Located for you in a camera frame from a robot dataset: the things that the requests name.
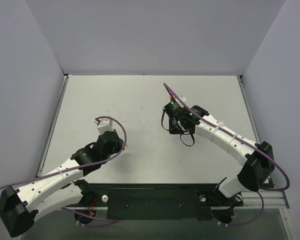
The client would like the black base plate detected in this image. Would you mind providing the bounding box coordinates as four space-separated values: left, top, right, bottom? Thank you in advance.
73 183 243 221

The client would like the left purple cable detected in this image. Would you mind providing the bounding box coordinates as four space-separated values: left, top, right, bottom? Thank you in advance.
0 115 128 206

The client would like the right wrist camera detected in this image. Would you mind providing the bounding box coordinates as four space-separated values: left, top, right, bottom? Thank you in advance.
169 94 187 104

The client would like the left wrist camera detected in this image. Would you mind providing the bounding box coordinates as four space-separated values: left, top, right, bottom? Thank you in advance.
94 118 114 135

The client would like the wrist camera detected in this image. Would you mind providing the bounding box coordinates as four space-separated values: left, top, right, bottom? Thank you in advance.
94 118 114 135
169 94 187 104

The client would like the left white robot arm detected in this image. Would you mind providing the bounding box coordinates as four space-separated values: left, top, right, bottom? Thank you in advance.
0 130 127 238

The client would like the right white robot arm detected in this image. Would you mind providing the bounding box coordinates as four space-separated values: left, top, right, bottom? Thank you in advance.
162 99 275 205

